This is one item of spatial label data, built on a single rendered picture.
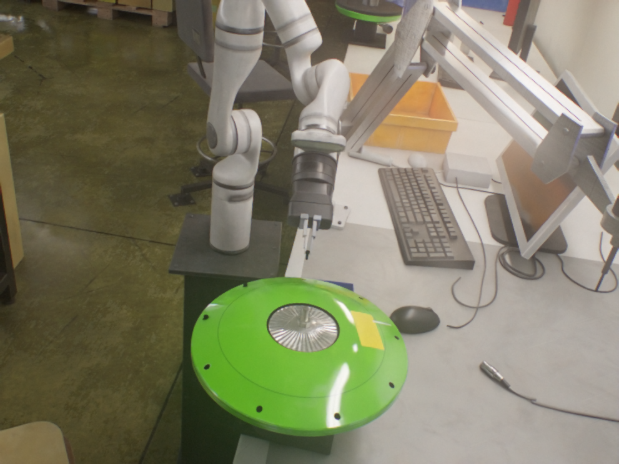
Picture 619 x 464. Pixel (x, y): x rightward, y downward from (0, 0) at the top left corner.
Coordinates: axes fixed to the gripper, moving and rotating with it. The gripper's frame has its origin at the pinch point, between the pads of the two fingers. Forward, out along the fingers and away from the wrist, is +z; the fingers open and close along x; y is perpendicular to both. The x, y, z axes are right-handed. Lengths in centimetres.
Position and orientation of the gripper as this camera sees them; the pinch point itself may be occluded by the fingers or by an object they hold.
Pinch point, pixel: (307, 253)
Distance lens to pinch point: 101.2
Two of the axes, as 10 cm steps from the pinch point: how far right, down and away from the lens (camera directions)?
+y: -0.8, 4.0, 9.1
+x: -9.9, -1.1, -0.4
